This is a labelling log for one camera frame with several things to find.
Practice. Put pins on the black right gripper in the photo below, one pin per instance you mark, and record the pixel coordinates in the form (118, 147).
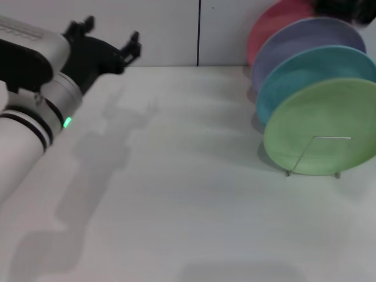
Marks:
(343, 8)

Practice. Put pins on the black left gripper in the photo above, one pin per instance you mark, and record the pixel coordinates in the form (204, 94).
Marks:
(91, 61)

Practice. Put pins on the green plastic plate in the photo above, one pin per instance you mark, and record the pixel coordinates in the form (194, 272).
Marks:
(320, 129)

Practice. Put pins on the purple plastic plate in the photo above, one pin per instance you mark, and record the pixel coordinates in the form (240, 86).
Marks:
(305, 38)

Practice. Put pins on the red plastic plate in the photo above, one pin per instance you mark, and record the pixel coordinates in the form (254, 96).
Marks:
(270, 26)

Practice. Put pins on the teal plastic plate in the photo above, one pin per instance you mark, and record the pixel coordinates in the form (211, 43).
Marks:
(293, 73)

